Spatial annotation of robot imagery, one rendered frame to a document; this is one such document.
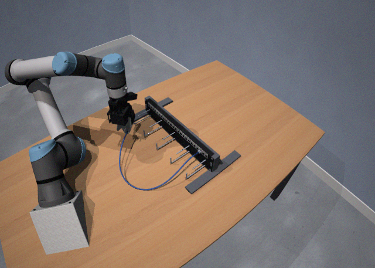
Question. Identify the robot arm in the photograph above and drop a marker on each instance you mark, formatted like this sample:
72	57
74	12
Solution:
64	150

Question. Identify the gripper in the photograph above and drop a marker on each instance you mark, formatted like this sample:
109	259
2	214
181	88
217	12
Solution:
118	112

